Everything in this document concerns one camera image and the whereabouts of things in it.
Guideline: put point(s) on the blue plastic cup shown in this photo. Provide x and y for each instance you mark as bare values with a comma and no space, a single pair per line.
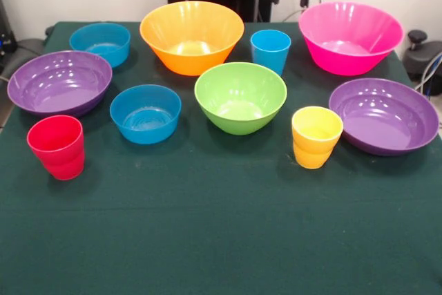
271,56

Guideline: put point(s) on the pink plastic bowl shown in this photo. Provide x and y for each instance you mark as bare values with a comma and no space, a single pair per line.
348,56

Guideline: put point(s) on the orange plastic bowl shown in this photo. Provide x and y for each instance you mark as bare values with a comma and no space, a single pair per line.
191,32

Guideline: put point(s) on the green plastic bowl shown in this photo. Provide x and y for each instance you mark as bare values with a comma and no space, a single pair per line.
240,122

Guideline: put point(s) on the black clamp with knob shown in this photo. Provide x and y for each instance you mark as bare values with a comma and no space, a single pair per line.
423,55

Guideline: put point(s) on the purple plastic bowl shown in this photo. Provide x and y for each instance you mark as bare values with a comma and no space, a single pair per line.
58,91
383,125

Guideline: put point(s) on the yellow plastic cup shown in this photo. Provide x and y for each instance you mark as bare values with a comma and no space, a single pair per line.
312,153

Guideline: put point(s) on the small blue plastic bowl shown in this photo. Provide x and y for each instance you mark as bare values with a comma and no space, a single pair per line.
146,132
117,55

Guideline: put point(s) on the dark green tablecloth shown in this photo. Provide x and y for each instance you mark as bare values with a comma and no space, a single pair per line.
221,226

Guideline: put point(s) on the small black table clamp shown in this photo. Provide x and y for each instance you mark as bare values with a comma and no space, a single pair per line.
50,30

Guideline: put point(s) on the grey rounded base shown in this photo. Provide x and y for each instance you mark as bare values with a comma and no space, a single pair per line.
29,49

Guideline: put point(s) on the red plastic cup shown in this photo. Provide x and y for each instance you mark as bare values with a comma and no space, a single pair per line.
60,160

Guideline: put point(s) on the black equipment box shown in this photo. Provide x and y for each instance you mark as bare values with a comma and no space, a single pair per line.
6,39

